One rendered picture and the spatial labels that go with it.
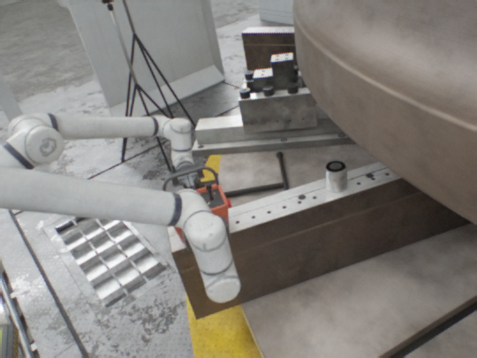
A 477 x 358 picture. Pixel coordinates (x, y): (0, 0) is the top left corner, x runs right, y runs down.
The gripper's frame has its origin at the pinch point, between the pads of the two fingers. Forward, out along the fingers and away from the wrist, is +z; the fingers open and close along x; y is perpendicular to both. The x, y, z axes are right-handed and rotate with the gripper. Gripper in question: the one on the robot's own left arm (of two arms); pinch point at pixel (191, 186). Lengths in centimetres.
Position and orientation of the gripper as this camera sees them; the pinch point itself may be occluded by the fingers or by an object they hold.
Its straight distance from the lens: 157.7
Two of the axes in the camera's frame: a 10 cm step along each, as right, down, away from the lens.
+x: 9.4, -2.9, 1.6
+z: 2.7, 4.2, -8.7
